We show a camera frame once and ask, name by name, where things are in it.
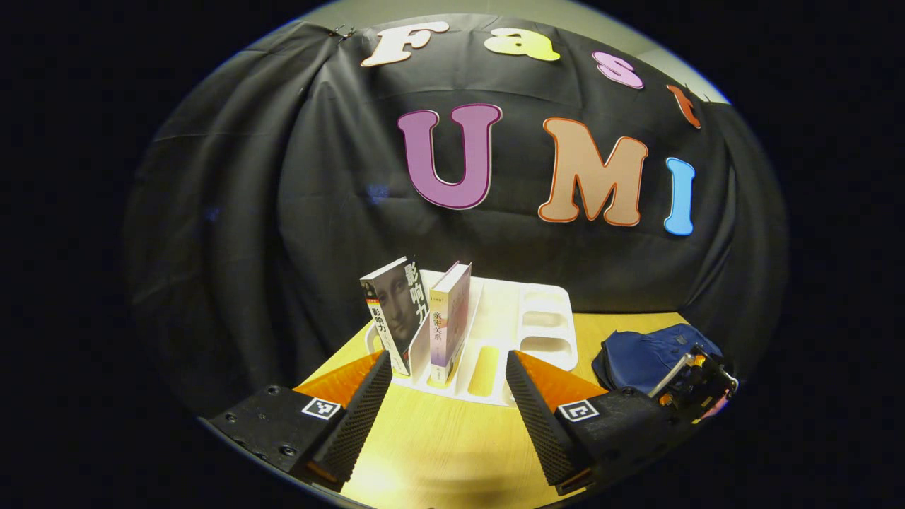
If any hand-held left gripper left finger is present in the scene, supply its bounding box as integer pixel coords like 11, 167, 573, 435
205, 349, 395, 493

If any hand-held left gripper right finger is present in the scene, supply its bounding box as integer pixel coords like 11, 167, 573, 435
505, 349, 679, 496

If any blue schoolbag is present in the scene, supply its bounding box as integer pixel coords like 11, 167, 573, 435
592, 324, 723, 395

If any white bookshelf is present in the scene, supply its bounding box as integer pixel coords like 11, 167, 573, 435
364, 269, 579, 407

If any dark portrait cover book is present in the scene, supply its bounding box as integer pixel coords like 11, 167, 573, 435
359, 256, 431, 377

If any pink cover book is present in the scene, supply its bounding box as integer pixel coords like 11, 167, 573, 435
429, 262, 472, 386

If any black backdrop cloth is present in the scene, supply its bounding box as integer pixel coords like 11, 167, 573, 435
124, 14, 789, 425

